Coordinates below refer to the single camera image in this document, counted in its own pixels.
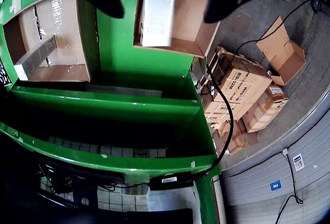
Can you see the white hand cream box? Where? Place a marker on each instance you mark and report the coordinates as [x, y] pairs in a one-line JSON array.
[[158, 15]]

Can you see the shallow cardboard tray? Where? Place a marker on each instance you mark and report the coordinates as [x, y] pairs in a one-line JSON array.
[[67, 28]]

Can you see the small black box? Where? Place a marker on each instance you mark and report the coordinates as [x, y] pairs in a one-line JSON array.
[[315, 3]]

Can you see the cardboard box with flap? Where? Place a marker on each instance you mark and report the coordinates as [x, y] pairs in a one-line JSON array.
[[188, 15]]

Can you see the open cardboard box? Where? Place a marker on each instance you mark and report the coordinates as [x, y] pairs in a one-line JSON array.
[[283, 53]]

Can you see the tall white carton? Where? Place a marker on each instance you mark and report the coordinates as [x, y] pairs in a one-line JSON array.
[[36, 56]]

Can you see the stacked printed carton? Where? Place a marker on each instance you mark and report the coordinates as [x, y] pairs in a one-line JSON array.
[[239, 79]]

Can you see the black floral patterned sheet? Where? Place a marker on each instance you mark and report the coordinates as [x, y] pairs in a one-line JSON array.
[[3, 75]]

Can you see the green metal shelf rack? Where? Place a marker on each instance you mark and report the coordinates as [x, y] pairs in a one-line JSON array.
[[103, 105]]

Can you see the black power adapter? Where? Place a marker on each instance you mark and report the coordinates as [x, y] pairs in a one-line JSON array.
[[170, 181]]

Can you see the white plastic tube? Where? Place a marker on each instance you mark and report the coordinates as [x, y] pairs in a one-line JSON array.
[[219, 200]]

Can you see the black monitor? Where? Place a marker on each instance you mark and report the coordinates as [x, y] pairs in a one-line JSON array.
[[103, 216]]

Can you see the white wall label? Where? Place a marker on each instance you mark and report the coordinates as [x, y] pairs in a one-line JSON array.
[[299, 162]]

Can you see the blue wall sticker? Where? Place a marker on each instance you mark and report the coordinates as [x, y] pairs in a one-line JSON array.
[[276, 185]]

